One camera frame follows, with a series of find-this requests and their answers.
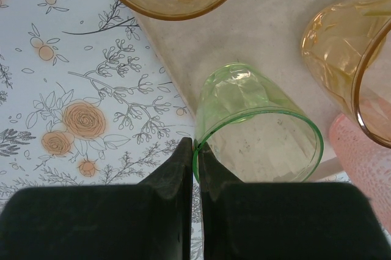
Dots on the salmon textured plastic glass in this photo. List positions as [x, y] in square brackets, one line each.
[366, 165]

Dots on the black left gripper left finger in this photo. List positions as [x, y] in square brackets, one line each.
[91, 223]

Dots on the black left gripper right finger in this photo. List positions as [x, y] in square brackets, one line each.
[290, 223]

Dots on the pink rectangular tray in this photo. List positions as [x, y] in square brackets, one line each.
[275, 28]

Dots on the small green plastic glass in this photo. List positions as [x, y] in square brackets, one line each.
[232, 89]

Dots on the amber faceted plastic glass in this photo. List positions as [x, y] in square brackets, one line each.
[336, 58]

